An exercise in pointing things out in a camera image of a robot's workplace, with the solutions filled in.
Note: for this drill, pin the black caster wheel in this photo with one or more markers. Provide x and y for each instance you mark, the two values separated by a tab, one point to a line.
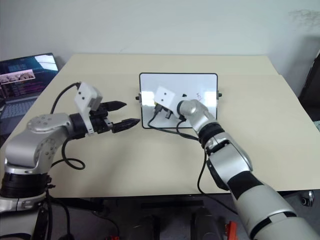
306	199

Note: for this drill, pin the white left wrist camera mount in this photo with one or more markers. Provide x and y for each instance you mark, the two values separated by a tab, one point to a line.
86	96

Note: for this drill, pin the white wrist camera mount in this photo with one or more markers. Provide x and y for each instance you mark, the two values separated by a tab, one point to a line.
165	98
86	96

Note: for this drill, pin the black-framed small whiteboard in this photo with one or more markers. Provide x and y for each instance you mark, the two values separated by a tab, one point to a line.
175	83

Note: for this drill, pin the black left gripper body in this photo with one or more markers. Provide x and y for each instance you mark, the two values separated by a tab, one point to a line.
100	123

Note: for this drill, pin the dark chair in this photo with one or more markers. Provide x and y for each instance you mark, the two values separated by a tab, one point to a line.
310	82

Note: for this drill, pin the black table frame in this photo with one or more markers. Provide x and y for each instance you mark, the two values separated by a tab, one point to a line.
125	201

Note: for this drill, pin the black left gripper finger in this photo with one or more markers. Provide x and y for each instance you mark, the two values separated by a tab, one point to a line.
115	105
126	124

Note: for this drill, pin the dark rounded shape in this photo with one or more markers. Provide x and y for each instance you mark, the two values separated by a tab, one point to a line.
203	223

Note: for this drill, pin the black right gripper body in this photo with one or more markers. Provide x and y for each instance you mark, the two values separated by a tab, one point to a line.
169	114

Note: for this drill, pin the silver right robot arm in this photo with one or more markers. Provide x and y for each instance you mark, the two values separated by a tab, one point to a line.
225	155

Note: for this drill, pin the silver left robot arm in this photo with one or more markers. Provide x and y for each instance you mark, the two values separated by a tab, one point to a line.
32	147

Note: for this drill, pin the red plastic part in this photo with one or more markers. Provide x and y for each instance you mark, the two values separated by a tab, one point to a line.
231	228

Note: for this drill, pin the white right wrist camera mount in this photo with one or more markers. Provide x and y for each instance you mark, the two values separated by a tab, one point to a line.
165	98

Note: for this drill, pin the open silver laptop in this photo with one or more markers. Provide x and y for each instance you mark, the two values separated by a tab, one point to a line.
22	82

